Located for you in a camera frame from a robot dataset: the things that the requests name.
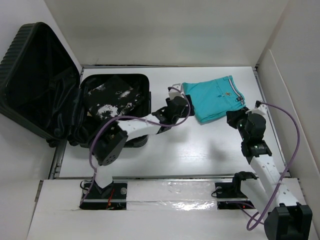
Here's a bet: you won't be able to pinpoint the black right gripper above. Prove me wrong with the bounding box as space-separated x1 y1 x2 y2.
225 106 252 141

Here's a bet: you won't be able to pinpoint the turquoise shorts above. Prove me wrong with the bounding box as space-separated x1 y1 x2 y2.
182 75 246 124

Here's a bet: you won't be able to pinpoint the black white patterned garment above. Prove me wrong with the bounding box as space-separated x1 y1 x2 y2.
82 74 149 121

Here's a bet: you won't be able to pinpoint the black ribbed hard-shell suitcase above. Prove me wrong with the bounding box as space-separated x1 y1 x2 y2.
0 22 151 148

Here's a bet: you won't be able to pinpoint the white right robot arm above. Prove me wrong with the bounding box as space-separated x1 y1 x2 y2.
226 107 313 240

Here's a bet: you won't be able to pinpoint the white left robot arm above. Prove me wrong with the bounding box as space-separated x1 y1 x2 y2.
84 93 195 199

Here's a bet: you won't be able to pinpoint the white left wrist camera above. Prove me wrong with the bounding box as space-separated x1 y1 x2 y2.
168 83 185 100

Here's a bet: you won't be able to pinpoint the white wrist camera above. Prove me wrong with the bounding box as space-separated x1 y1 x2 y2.
168 83 185 100
245 100 268 116

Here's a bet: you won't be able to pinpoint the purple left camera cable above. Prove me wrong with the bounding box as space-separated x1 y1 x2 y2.
88 86 192 176

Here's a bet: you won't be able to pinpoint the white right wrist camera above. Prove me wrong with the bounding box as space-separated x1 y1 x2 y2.
245 100 268 116

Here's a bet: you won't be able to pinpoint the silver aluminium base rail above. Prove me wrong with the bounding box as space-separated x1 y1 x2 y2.
82 174 253 205

